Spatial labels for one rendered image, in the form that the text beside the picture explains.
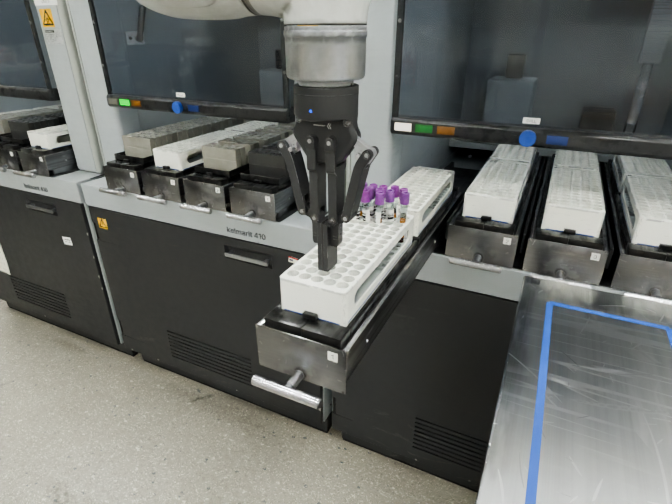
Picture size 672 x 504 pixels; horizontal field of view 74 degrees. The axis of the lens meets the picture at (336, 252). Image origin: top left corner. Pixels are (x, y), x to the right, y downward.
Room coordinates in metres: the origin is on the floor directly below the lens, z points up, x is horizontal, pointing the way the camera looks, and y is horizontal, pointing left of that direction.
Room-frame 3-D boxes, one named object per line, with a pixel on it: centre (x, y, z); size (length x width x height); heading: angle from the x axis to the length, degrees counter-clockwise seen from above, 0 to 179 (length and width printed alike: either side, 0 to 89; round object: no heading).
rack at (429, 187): (0.92, -0.17, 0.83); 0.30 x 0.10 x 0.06; 154
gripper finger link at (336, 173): (0.54, 0.00, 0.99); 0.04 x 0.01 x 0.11; 154
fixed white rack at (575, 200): (0.91, -0.51, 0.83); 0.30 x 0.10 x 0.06; 154
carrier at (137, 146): (1.33, 0.58, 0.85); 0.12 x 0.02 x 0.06; 64
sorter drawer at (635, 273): (0.97, -0.70, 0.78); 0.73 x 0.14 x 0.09; 154
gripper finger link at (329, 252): (0.54, 0.01, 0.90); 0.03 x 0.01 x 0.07; 154
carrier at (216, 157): (1.20, 0.31, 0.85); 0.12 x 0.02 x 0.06; 65
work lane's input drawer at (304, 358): (0.76, -0.09, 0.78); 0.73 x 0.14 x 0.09; 154
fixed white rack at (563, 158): (1.19, -0.65, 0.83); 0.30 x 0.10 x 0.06; 154
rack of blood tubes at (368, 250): (0.63, -0.03, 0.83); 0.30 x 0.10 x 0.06; 154
